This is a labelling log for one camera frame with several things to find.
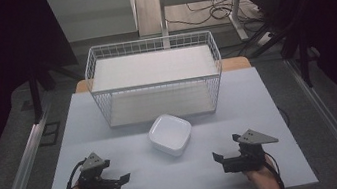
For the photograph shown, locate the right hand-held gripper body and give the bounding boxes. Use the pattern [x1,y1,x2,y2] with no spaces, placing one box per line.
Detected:
[218,125,283,176]

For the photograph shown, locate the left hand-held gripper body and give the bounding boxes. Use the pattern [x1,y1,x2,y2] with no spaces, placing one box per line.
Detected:
[73,148,124,189]

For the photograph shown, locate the white square dish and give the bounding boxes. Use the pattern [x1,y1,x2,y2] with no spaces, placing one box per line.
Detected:
[145,110,197,162]

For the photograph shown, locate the white wire rack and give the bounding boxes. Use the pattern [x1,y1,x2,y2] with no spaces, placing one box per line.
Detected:
[80,28,231,132]

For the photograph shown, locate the person's right hand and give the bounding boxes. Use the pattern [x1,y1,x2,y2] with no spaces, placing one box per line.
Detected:
[241,153,284,189]

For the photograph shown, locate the wooden table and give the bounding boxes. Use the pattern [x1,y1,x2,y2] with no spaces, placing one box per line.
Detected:
[73,54,252,95]

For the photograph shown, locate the white power strip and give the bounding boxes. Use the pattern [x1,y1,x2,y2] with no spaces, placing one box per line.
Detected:
[255,30,275,48]

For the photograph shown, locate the black tripod stand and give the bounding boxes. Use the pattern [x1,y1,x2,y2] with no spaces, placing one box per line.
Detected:
[237,0,337,97]

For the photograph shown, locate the white cabinet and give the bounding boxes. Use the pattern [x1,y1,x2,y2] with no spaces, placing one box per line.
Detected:
[45,0,141,46]

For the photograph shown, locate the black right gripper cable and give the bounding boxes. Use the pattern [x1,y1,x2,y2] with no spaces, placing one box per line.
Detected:
[263,149,287,189]

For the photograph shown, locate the thin black cable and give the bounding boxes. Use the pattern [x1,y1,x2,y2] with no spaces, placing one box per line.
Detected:
[275,103,293,130]

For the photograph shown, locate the black floor socket frame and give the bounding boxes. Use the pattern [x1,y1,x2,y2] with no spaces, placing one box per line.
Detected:
[35,120,65,149]

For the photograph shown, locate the black floor cables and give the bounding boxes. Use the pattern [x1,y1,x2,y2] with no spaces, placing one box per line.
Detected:
[163,0,270,47]

